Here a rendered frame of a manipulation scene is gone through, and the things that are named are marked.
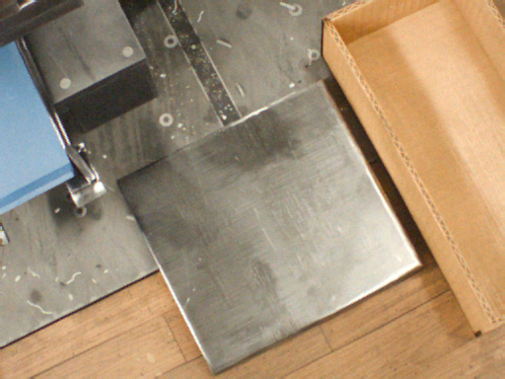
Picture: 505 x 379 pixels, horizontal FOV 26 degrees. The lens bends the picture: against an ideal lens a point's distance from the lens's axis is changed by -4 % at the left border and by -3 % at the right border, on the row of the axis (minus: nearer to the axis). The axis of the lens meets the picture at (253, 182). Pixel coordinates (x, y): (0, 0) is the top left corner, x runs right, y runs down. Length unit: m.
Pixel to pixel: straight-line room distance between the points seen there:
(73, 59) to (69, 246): 0.14
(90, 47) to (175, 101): 0.10
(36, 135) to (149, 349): 0.18
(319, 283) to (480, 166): 0.15
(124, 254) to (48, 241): 0.06
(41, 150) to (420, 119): 0.29
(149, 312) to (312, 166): 0.16
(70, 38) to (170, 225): 0.15
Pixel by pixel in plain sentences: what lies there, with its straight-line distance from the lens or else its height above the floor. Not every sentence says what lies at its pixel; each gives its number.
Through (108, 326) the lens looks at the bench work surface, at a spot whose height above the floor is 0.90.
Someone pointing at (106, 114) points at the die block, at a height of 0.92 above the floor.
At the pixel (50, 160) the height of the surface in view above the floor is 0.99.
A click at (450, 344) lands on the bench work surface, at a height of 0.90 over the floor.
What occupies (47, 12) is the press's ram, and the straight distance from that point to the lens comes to 0.68.
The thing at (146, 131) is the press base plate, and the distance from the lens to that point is 0.87.
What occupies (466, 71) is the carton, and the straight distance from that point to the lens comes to 0.88.
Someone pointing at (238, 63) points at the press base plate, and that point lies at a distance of 0.88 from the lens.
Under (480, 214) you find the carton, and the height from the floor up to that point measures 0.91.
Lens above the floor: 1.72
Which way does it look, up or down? 75 degrees down
